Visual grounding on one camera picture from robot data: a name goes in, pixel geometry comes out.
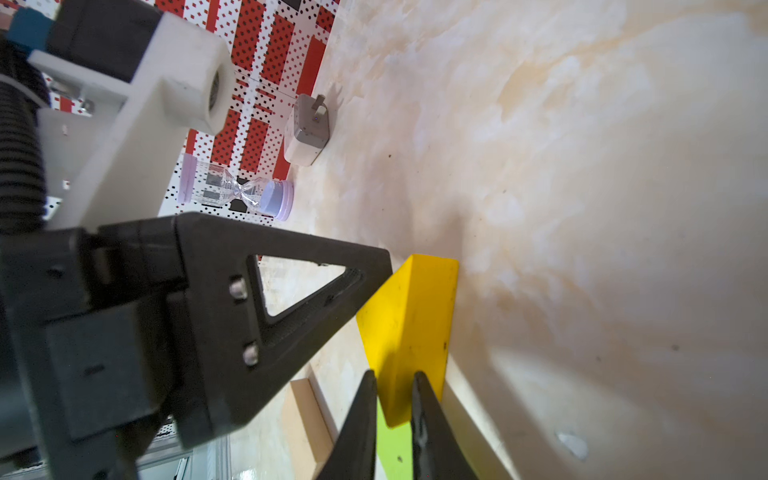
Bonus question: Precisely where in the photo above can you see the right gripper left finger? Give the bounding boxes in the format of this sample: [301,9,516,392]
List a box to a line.
[316,370,378,480]

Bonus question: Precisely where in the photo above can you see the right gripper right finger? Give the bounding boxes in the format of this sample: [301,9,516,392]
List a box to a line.
[411,371,478,480]

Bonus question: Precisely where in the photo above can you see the small brown white object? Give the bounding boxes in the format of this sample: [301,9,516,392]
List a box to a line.
[284,94,330,167]

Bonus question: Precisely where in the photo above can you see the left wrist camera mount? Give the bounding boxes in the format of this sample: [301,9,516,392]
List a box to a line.
[29,1,235,229]

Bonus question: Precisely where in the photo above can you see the natural wood rectangular block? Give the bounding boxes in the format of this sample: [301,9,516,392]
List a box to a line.
[281,379,334,479]

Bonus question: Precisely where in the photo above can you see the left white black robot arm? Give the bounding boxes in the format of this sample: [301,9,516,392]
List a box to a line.
[1,42,391,479]

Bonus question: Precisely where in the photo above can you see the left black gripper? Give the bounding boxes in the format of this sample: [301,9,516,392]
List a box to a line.
[1,227,185,479]

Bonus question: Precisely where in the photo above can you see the light green rectangular block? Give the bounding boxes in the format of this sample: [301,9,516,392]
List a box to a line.
[376,400,414,480]

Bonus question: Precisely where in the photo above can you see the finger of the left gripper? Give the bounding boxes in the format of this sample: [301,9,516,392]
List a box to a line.
[170,213,392,447]

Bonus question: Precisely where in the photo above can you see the yellow triangle block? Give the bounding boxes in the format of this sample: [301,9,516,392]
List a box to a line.
[356,255,459,428]

